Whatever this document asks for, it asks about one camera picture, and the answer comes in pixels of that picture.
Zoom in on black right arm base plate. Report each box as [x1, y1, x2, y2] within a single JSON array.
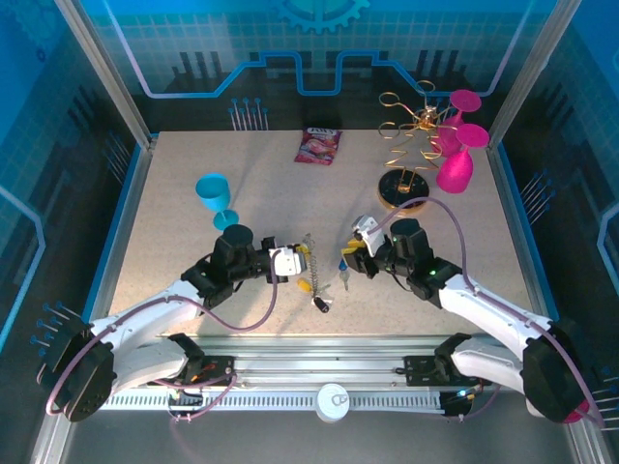
[[403, 355, 489, 388]]

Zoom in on pink goblet left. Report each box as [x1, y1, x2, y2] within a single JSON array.
[[486, 0, 572, 149]]

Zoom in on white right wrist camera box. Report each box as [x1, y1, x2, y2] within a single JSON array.
[[350, 215, 389, 257]]

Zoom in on pink plastic wine glass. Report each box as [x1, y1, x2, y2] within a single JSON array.
[[432, 89, 484, 156], [434, 123, 491, 195]]

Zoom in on aluminium frame post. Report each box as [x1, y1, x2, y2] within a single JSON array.
[[52, 0, 159, 149]]

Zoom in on aluminium table side rail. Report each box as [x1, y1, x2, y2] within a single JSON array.
[[487, 144, 567, 349], [94, 139, 159, 339]]

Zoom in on gold wire glass rack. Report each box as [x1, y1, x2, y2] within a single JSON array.
[[376, 79, 458, 218]]

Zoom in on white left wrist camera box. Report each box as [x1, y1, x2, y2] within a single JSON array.
[[267, 245, 310, 278]]

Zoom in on slotted white cable duct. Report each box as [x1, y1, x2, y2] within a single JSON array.
[[75, 390, 444, 413]]

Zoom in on pink candy bag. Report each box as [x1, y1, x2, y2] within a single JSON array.
[[293, 127, 343, 167]]

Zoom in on silver keyring holder with rings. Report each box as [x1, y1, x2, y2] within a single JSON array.
[[302, 232, 335, 299]]

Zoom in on blue plastic wine glass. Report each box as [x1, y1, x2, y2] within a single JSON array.
[[194, 172, 241, 232]]

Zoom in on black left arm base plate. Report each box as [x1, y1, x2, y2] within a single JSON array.
[[146, 355, 239, 388]]

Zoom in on silver tin can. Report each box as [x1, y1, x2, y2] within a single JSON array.
[[316, 383, 350, 424]]

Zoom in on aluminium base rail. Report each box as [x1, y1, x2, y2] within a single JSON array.
[[57, 333, 579, 388]]

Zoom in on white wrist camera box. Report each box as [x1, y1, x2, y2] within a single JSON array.
[[350, 215, 389, 257], [267, 245, 310, 278]]

